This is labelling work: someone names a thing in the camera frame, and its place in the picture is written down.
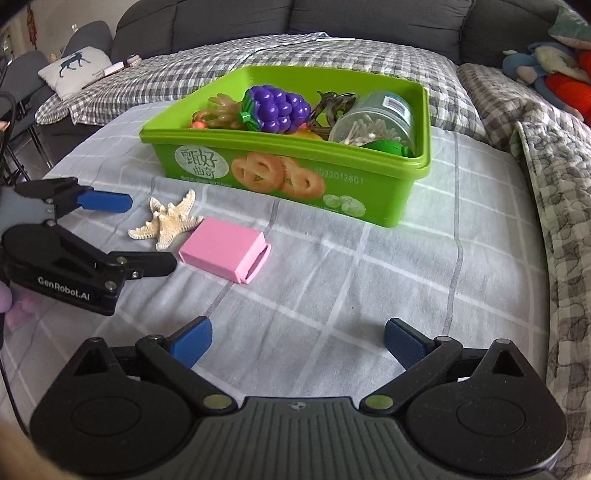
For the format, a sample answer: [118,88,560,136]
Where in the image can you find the dark grey sofa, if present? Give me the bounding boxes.
[64,0,562,66]

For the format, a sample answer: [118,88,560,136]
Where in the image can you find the green round lid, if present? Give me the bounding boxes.
[362,140,414,158]

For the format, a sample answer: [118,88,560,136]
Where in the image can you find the pink rectangular box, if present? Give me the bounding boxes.
[178,217,271,284]

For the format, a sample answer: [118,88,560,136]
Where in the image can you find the yellow toy piece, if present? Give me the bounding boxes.
[291,130,322,141]

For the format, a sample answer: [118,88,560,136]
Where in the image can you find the white deer print pillow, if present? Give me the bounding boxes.
[38,47,112,100]

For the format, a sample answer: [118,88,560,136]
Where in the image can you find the beige coral toy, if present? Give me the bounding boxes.
[191,93,245,130]

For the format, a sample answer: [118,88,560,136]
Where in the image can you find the green plastic cookie box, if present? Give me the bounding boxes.
[140,66,431,227]

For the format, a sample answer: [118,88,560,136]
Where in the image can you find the blue stuffed toy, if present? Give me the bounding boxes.
[502,42,590,121]

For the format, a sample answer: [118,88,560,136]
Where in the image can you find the clear cotton swab jar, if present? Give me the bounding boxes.
[329,91,416,155]

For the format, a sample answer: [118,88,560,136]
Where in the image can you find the light checked sheet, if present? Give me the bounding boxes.
[1,129,549,419]

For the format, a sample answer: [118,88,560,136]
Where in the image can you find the purple toy grapes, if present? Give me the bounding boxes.
[238,84,311,134]

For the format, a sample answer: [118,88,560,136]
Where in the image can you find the grey plaid blanket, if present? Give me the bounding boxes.
[35,32,487,141]

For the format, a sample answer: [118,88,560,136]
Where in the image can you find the red stuffed toy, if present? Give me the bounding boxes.
[545,50,591,125]

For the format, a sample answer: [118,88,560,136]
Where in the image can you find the dark green plastic toy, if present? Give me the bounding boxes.
[307,91,359,140]

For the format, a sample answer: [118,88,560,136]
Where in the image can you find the white starfish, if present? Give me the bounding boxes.
[127,189,204,252]

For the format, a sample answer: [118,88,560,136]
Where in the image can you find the grey folding chair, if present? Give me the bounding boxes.
[1,50,52,167]

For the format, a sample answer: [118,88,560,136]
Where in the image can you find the pink plush toy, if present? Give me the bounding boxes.
[1,283,43,331]

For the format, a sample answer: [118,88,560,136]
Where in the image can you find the grey patterned quilt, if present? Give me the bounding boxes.
[457,62,591,480]

